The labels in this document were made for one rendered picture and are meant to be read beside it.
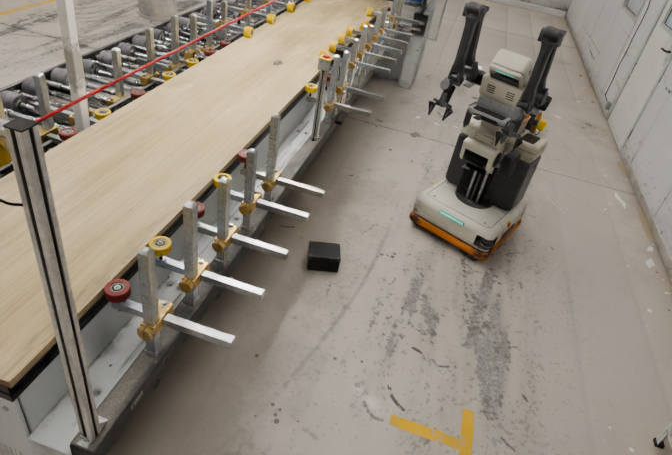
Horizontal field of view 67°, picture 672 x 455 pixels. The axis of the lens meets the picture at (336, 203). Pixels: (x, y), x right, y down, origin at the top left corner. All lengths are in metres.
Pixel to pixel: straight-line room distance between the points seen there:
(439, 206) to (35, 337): 2.62
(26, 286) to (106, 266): 0.24
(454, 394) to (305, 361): 0.78
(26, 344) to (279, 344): 1.42
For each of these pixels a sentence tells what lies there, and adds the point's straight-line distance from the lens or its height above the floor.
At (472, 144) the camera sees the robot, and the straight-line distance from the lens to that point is 3.32.
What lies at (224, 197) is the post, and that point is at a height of 1.04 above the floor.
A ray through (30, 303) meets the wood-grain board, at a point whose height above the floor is 0.90.
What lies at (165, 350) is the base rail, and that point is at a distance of 1.89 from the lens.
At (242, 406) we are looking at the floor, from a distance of 2.58.
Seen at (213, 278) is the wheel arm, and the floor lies 0.83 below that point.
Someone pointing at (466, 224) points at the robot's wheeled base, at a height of 0.26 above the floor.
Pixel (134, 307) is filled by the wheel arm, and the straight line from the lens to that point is 1.83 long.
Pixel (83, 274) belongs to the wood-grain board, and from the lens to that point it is 1.89.
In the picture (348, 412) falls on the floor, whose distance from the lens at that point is 2.62.
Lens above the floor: 2.18
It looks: 35 degrees down
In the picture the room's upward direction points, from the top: 11 degrees clockwise
